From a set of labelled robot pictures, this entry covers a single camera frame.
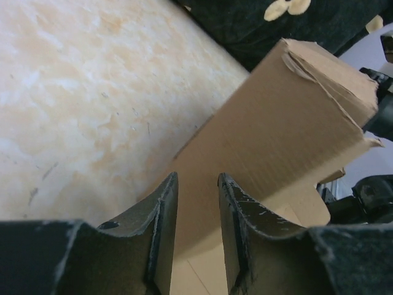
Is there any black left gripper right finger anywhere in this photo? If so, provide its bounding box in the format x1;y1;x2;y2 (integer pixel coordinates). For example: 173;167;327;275
217;173;392;294

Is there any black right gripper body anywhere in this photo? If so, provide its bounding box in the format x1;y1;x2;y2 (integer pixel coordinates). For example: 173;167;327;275
360;68;393;141

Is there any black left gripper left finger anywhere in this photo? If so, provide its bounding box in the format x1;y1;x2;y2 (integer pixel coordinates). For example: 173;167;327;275
1;172;178;294

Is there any brown cardboard box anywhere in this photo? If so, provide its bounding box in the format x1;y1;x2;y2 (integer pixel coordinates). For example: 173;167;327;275
136;37;384;295

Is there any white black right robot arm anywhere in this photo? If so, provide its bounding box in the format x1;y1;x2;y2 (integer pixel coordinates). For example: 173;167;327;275
316;68;392;224

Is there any black floral plush pillow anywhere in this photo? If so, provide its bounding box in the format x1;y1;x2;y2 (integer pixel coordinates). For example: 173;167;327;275
175;1;392;71

